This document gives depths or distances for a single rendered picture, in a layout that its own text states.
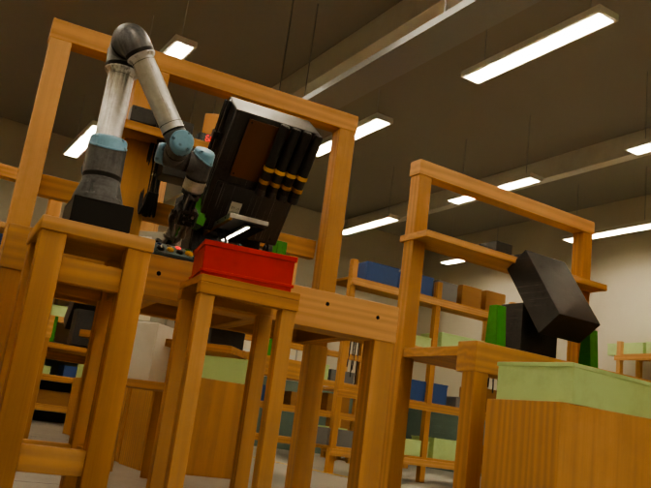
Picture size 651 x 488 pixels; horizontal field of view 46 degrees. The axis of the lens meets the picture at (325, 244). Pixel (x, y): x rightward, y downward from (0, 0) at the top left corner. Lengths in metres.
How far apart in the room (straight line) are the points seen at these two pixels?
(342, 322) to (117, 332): 1.05
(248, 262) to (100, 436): 0.72
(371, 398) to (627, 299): 9.88
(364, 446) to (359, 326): 0.46
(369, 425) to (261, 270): 0.86
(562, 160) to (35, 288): 9.72
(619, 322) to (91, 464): 11.06
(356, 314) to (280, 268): 0.59
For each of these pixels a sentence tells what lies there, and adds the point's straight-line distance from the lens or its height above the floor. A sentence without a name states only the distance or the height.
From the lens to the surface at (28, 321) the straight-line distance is 2.22.
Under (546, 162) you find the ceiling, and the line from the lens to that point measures 11.55.
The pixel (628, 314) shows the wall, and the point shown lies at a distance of 12.66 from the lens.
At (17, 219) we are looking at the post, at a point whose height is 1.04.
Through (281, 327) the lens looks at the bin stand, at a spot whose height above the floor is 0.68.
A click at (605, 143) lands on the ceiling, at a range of 10.92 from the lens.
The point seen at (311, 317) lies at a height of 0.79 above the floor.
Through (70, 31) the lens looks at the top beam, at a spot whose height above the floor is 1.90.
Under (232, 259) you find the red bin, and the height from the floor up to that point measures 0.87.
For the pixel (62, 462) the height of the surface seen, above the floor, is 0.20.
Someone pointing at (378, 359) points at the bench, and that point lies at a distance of 3.08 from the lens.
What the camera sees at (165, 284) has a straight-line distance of 2.77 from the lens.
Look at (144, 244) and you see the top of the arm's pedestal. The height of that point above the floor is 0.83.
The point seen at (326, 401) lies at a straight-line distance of 11.52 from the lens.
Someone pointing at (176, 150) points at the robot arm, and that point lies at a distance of 2.50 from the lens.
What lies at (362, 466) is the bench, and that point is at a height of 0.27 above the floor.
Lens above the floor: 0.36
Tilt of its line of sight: 14 degrees up
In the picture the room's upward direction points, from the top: 8 degrees clockwise
